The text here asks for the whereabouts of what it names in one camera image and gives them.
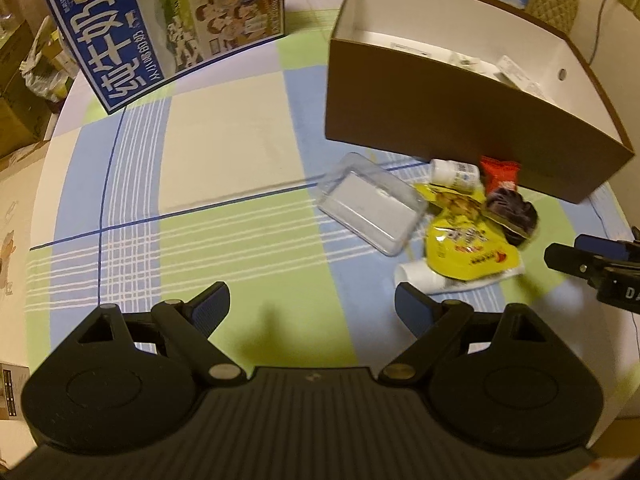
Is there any white cream tube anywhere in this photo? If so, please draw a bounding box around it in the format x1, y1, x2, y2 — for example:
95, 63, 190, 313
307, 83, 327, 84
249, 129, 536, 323
392, 257, 527, 297

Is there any yellow snack packet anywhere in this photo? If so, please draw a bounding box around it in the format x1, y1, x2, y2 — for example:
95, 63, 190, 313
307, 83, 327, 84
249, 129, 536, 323
414, 183, 521, 282

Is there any red candy wrapper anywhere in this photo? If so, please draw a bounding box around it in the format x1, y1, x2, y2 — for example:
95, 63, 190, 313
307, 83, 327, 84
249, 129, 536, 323
480, 156, 521, 195

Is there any clear plastic case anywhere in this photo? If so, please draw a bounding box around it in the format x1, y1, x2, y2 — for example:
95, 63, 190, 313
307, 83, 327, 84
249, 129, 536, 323
316, 152, 427, 257

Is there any dark hair scrunchie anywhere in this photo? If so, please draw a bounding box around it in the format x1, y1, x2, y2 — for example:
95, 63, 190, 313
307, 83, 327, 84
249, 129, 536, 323
483, 188, 538, 247

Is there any white pill bottle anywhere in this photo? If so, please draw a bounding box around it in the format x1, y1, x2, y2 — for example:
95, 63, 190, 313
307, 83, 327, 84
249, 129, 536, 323
430, 158, 480, 194

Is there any plaid tablecloth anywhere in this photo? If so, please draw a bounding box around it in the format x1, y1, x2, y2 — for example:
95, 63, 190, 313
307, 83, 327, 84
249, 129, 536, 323
24, 0, 640, 446

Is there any white long carton box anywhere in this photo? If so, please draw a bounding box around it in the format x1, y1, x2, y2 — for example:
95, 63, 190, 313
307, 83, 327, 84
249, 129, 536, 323
496, 55, 547, 100

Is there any brown cardboard box white inside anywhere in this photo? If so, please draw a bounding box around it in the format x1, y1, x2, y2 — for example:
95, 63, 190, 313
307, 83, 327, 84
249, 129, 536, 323
324, 0, 634, 203

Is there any cardboard boxes stack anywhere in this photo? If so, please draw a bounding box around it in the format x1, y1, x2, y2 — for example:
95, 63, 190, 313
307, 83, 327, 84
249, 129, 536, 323
0, 21, 51, 157

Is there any dark blue milk carton box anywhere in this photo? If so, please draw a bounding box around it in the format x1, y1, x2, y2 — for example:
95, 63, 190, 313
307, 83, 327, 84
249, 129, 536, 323
46, 0, 284, 114

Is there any black cable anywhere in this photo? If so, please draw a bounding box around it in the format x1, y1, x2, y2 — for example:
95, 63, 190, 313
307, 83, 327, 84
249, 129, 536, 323
587, 0, 626, 66

